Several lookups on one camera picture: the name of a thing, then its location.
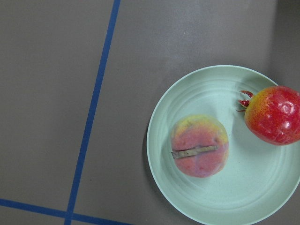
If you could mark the yellow pink peach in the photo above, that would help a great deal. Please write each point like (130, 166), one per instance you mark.
(196, 131)

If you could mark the green plate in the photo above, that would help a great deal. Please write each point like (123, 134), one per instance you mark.
(201, 109)

